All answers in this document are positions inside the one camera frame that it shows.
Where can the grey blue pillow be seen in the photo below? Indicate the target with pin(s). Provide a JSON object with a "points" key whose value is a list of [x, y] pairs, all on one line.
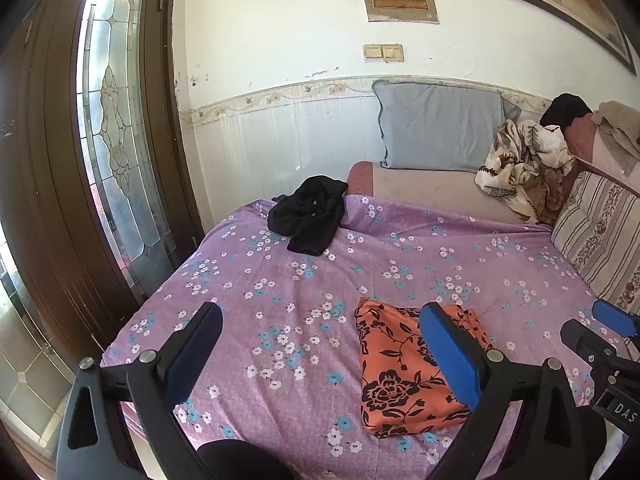
{"points": [[440, 125]]}

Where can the striped floral pillow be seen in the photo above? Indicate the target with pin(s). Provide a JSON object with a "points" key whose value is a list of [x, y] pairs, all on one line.
{"points": [[595, 230]]}

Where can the beige mattress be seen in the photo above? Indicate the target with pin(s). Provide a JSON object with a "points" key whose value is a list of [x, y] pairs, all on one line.
{"points": [[425, 190]]}

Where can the beige floral blanket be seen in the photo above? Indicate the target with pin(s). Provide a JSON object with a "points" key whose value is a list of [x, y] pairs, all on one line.
{"points": [[520, 165]]}

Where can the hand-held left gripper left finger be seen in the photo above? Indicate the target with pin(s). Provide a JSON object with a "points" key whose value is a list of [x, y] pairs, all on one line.
{"points": [[192, 355]]}

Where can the purple floral bedsheet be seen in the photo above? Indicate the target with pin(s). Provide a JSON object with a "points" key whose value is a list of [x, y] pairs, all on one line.
{"points": [[300, 270]]}

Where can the orange black floral garment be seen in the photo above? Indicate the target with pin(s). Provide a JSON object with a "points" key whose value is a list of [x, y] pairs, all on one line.
{"points": [[395, 360]]}

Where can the brown door with leaded glass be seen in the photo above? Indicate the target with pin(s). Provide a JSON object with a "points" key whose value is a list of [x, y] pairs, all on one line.
{"points": [[45, 160]]}

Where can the small black cloth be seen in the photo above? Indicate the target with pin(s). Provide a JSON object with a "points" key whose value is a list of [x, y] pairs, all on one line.
{"points": [[565, 110]]}

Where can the glass side window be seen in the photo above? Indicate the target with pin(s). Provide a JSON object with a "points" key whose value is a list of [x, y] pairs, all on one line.
{"points": [[25, 360]]}

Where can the pink cushion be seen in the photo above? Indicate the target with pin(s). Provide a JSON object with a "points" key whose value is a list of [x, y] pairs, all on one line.
{"points": [[585, 145]]}

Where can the cream light switch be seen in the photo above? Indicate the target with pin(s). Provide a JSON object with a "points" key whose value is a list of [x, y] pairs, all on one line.
{"points": [[393, 52], [373, 52]]}

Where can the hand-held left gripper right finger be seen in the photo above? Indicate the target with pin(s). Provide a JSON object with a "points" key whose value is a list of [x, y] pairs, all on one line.
{"points": [[450, 350]]}

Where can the tan cloth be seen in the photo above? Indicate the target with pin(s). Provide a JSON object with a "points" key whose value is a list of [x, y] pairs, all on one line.
{"points": [[620, 130]]}

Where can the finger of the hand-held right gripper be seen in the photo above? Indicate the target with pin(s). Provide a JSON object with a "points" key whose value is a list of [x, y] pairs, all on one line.
{"points": [[615, 317], [582, 337]]}

